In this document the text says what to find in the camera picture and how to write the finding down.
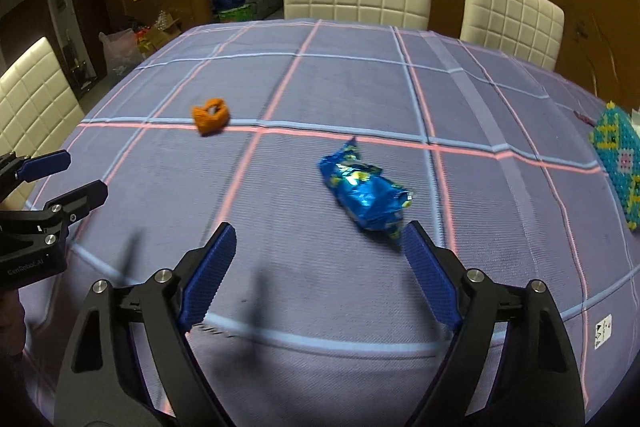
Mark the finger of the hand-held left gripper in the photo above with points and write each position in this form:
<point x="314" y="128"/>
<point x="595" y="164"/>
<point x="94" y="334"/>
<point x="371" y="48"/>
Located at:
<point x="82" y="197"/>
<point x="45" y="165"/>

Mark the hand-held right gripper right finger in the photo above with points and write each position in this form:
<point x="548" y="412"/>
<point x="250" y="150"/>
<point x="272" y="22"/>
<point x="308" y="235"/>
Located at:
<point x="430" y="277"/>

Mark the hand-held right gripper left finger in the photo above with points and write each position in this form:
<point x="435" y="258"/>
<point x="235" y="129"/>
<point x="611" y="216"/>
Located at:
<point x="210" y="277"/>

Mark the shiny blue snack wrapper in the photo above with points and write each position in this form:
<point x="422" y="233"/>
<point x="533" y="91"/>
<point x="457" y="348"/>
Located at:
<point x="365" y="197"/>

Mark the small orange knitted object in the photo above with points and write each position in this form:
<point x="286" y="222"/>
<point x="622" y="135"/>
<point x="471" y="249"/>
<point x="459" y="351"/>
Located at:
<point x="210" y="119"/>

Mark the translucent plastic bag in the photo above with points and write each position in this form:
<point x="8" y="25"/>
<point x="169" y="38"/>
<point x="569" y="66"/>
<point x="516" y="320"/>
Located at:
<point x="120" y="52"/>

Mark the open cardboard box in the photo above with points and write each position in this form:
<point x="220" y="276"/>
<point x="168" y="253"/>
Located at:
<point x="160" y="32"/>

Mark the purple plaid tablecloth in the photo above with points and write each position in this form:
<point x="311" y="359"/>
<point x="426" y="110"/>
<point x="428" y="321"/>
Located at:
<point x="350" y="82"/>

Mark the wooden partition cabinet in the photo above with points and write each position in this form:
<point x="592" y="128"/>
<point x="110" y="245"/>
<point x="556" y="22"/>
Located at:
<point x="192" y="2"/>

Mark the beaded tissue box cover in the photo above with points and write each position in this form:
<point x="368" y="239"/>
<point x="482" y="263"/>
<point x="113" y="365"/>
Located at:
<point x="617" y="157"/>

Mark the green patterned bag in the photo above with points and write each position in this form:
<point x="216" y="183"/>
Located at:
<point x="237" y="13"/>

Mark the wooden sideboard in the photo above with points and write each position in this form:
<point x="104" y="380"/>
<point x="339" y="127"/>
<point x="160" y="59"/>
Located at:
<point x="448" y="2"/>

